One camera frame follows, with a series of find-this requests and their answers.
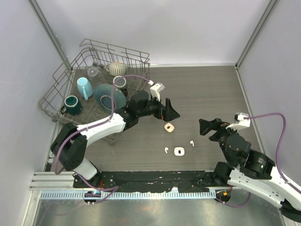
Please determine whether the clear drinking glass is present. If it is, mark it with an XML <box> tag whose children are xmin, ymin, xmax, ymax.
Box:
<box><xmin>87</xmin><ymin>66</ymin><xmax>103</xmax><ymax>85</ymax></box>

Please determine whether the beige earbud charging case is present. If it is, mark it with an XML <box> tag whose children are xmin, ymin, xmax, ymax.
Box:
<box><xmin>164</xmin><ymin>123</ymin><xmax>174</xmax><ymax>133</ymax></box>

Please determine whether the white earbud charging case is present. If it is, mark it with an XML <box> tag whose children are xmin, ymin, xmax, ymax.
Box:
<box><xmin>174</xmin><ymin>147</ymin><xmax>185</xmax><ymax>157</ymax></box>

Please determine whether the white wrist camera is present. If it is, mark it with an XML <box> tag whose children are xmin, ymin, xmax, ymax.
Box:
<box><xmin>226</xmin><ymin>113</ymin><xmax>251</xmax><ymax>131</ymax></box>
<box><xmin>148</xmin><ymin>80</ymin><xmax>165</xmax><ymax>101</ymax></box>

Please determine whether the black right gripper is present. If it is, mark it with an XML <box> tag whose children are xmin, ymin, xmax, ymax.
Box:
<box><xmin>198</xmin><ymin>117</ymin><xmax>241</xmax><ymax>164</ymax></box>

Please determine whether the teal ceramic plate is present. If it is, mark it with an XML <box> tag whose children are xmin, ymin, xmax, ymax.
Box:
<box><xmin>94</xmin><ymin>83</ymin><xmax>127</xmax><ymax>114</ymax></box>

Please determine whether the white rimmed teal cup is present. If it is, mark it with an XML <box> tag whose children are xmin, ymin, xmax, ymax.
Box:
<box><xmin>113</xmin><ymin>76</ymin><xmax>127</xmax><ymax>89</ymax></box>

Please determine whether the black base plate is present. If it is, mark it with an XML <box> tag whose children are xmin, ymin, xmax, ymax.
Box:
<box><xmin>72</xmin><ymin>169</ymin><xmax>242</xmax><ymax>193</ymax></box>

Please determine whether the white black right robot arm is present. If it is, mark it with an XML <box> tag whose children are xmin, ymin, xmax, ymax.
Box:
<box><xmin>199</xmin><ymin>113</ymin><xmax>301</xmax><ymax>222</ymax></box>

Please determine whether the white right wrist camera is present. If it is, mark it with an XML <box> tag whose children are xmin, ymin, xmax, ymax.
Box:
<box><xmin>226</xmin><ymin>113</ymin><xmax>251</xmax><ymax>131</ymax></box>

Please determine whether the striped beige mug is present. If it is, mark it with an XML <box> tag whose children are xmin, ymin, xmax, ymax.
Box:
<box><xmin>106</xmin><ymin>62</ymin><xmax>126</xmax><ymax>76</ymax></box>

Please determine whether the grey wire dish rack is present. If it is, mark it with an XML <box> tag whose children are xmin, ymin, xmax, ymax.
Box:
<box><xmin>39</xmin><ymin>39</ymin><xmax>150</xmax><ymax>125</ymax></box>

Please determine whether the light blue mug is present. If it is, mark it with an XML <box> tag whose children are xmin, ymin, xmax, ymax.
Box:
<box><xmin>77</xmin><ymin>77</ymin><xmax>94</xmax><ymax>101</ymax></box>

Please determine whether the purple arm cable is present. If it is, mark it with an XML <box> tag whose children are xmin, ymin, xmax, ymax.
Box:
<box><xmin>55</xmin><ymin>75</ymin><xmax>153</xmax><ymax>203</ymax></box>
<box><xmin>246</xmin><ymin>113</ymin><xmax>301</xmax><ymax>191</ymax></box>

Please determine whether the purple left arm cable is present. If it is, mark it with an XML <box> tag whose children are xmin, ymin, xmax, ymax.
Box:
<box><xmin>55</xmin><ymin>75</ymin><xmax>153</xmax><ymax>203</ymax></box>

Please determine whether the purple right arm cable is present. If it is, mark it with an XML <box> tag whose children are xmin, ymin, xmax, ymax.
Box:
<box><xmin>246</xmin><ymin>113</ymin><xmax>301</xmax><ymax>191</ymax></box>

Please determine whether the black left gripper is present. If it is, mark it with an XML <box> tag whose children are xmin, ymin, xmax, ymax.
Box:
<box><xmin>137</xmin><ymin>93</ymin><xmax>179</xmax><ymax>122</ymax></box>

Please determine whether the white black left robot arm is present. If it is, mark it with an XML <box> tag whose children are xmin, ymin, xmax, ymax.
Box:
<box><xmin>50</xmin><ymin>90</ymin><xmax>180</xmax><ymax>188</ymax></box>

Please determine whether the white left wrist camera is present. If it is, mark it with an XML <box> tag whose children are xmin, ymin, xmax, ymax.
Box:
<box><xmin>148</xmin><ymin>80</ymin><xmax>165</xmax><ymax>101</ymax></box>

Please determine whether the dark green mug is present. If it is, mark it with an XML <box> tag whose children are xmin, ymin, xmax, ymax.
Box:
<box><xmin>60</xmin><ymin>95</ymin><xmax>83</xmax><ymax>116</ymax></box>

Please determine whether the white cable duct strip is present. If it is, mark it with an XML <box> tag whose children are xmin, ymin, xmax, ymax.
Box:
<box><xmin>40</xmin><ymin>190</ymin><xmax>216</xmax><ymax>200</ymax></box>

